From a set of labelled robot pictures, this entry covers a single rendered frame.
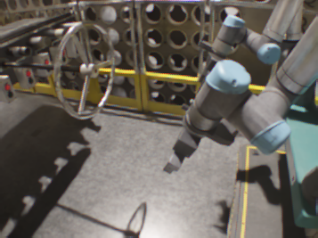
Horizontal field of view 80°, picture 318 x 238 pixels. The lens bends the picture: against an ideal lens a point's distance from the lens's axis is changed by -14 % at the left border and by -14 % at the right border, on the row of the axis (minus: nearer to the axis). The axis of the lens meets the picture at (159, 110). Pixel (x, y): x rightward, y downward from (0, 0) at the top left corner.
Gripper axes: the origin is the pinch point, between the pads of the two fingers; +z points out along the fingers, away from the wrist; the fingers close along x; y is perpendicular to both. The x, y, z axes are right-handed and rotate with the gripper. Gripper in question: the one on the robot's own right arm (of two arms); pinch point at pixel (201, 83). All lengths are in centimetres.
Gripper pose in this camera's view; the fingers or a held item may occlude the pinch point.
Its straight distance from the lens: 96.1
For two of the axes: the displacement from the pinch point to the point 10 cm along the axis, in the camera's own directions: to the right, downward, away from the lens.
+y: 9.1, 4.2, 0.2
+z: -3.7, 7.8, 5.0
